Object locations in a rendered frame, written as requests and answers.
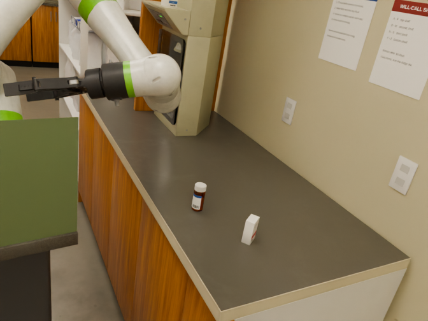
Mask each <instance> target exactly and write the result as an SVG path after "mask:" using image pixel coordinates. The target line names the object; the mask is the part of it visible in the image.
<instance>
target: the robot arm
mask: <svg viewBox="0 0 428 321"><path fill-rule="evenodd" d="M45 1H46V0H0V56H1V55H2V53H3V52H4V51H5V49H6V47H7V46H8V45H9V44H10V42H11V41H12V39H13V38H14V37H15V35H16V34H17V33H18V32H19V30H20V29H21V28H22V26H23V25H24V24H25V23H26V22H27V21H28V19H29V18H30V17H31V16H32V15H33V13H34V12H35V11H36V10H37V9H38V8H39V7H40V6H41V5H42V4H43V3H44V2H45ZM68 1H69V2H70V3H71V5H72V6H73V8H74V9H75V10H76V11H77V12H78V14H79V15H80V16H81V17H82V19H84V21H85V22H86V23H87V24H88V25H89V27H90V28H91V29H92V30H93V31H94V32H95V33H96V34H97V35H98V36H99V37H100V39H101V40H102V41H103V42H104V43H105V44H106V46H107V47H108V48H109V49H110V50H111V51H112V52H113V54H114V55H115V56H116V58H117V59H118V60H119V62H112V61H111V60H109V63H106V64H102V65H101V68H94V69H86V70H85V78H84V79H80V78H78V77H77V76H74V77H67V78H38V79H37V78H36V77H32V80H28V81H22V82H17V79H16V76H15V73H14V71H13V70H12V68H10V67H9V66H8V65H6V64H5V63H3V62H1V61H0V120H23V116H22V109H21V104H20V97H19V95H25V94H26V98H27V101H28V102H30V101H40V100H45V99H55V100H56V101H58V100H59V98H63V97H69V96H75V95H78V94H85V93H87V94H88V95H89V97H90V98H91V99H99V98H104V97H106V98H107V100H109V101H114V102H115V106H119V100H122V99H125V98H131V97H143V98H144V100H145V102H146V103H147V105H148V106H149V108H151V109H152V110H153V111H155V112H157V113H169V112H171V111H173V110H175V109H176V108H177V107H178V105H179V103H180V101H181V98H182V92H181V88H180V82H181V77H182V75H181V71H180V67H179V65H178V64H177V62H176V61H175V60H174V59H173V58H172V57H170V56H168V55H165V54H162V53H156V54H153V55H152V54H151V53H150V51H149V50H148V48H147V47H146V46H145V44H144V43H143V42H142V40H141V39H140V37H139V36H138V34H137V33H136V31H135V30H134V28H133V27H132V25H131V23H130V21H129V20H128V18H127V17H126V15H125V13H124V11H123V10H122V8H121V7H120V5H119V3H118V2H117V0H68ZM39 83H40V87H39Z"/></svg>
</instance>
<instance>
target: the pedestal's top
mask: <svg viewBox="0 0 428 321"><path fill-rule="evenodd" d="M77 244H78V232H77V231H76V232H70V233H66V234H61V235H57V236H51V237H47V238H41V239H35V240H32V241H26V242H23V243H17V244H13V245H7V246H2V247H0V261H3V260H8V259H14V258H17V257H23V256H26V255H32V254H35V253H40V252H45V251H49V250H55V249H58V248H64V247H67V246H72V245H77Z"/></svg>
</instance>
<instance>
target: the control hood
mask: <svg viewBox="0 0 428 321"><path fill-rule="evenodd" d="M142 3H143V4H144V5H145V6H146V8H147V9H148V11H149V12H150V10H149V8H150V9H151V10H154V11H157V12H159V13H161V14H162V15H163V16H164V18H165V19H166V20H167V22H168V23H169V25H170V26H171V27H172V29H171V28H169V29H171V30H173V31H176V32H178V33H180V34H182V35H185V36H187V35H188V32H189V22H190V11H189V10H185V9H183V8H179V7H177V8H175V7H168V6H164V5H161V2H159V1H151V0H142ZM150 13H151V12H150ZM151 14H152V13H151ZM152 16H153V15H152ZM153 18H154V19H155V17H154V16H153ZM155 20H156V19H155ZM156 21H157V20H156ZM157 23H158V21H157ZM159 24H160V23H159ZM161 25H162V24H161ZM164 26H165V25H164ZM165 27H166V26H165Z"/></svg>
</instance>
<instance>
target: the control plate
mask: <svg viewBox="0 0 428 321"><path fill-rule="evenodd" d="M149 10H150V12H151V13H152V15H153V16H154V17H155V19H156V20H157V21H158V19H161V21H163V23H162V22H161V21H158V23H160V24H162V25H165V26H166V27H168V28H171V29H172V27H171V26H170V25H169V23H168V22H167V20H166V19H165V18H164V16H163V15H162V14H161V13H159V12H157V11H154V10H151V9H150V8H149ZM166 23H167V25H166Z"/></svg>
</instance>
